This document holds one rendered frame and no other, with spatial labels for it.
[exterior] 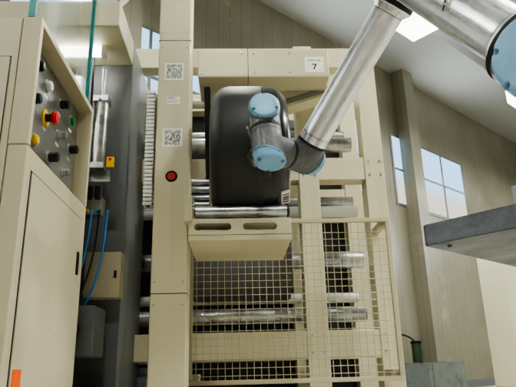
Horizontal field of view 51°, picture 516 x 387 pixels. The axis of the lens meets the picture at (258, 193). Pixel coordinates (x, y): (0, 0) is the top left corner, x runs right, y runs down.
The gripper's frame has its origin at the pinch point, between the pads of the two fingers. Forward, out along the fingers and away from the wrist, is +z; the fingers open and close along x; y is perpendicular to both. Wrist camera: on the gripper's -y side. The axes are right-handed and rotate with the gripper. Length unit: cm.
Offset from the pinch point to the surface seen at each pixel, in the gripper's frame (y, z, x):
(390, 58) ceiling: 522, 583, -266
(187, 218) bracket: -15.1, 7.6, 25.5
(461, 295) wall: 149, 775, -391
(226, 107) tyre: 22.9, -3.7, 11.7
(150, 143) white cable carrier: 20.1, 15.6, 41.5
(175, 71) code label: 51, 11, 32
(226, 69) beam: 70, 35, 12
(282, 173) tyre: -0.1, 3.9, -8.2
